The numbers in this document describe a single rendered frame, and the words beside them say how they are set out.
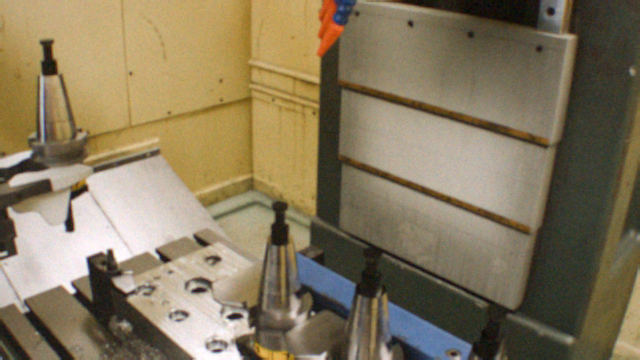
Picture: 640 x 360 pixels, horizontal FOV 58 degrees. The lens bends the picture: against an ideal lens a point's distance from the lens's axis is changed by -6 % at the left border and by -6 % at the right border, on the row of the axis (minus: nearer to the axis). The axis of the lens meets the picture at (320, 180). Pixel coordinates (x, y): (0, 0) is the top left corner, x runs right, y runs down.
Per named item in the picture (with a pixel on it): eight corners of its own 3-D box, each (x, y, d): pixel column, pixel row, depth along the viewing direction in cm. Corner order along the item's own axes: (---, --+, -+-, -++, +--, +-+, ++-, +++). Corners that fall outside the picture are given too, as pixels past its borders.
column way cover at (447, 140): (515, 316, 111) (566, 38, 90) (330, 228, 141) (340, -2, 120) (527, 306, 114) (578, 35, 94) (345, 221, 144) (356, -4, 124)
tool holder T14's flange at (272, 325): (324, 323, 60) (325, 303, 59) (275, 349, 56) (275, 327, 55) (283, 295, 64) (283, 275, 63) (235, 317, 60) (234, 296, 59)
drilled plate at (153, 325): (215, 400, 84) (213, 374, 82) (114, 310, 103) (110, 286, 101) (328, 333, 100) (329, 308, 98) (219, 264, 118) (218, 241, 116)
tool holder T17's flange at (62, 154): (96, 160, 64) (93, 138, 63) (40, 172, 60) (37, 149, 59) (77, 143, 68) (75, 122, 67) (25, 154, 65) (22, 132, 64)
